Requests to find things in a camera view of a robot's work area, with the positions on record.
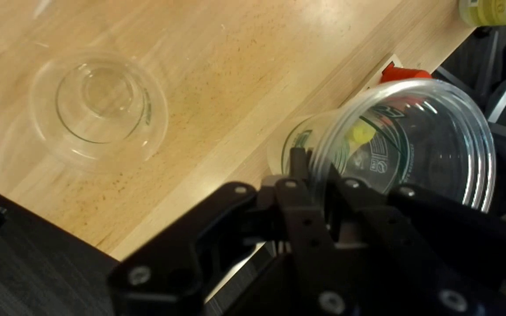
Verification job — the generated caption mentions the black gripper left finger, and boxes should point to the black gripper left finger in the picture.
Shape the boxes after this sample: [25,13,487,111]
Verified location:
[108,146,349,316]

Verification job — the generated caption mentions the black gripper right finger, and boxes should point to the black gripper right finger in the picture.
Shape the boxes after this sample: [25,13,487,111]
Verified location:
[312,160,506,316]

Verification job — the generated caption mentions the small yellow toy block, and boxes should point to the small yellow toy block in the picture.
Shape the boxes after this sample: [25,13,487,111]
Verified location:
[347,121,378,150]

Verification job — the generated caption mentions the orange toy block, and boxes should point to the orange toy block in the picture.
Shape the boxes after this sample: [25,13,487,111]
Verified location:
[380,62,433,85]

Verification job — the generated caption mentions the spray bottle yellow liquid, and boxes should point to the spray bottle yellow liquid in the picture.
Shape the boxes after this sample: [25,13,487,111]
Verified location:
[458,0,506,28]

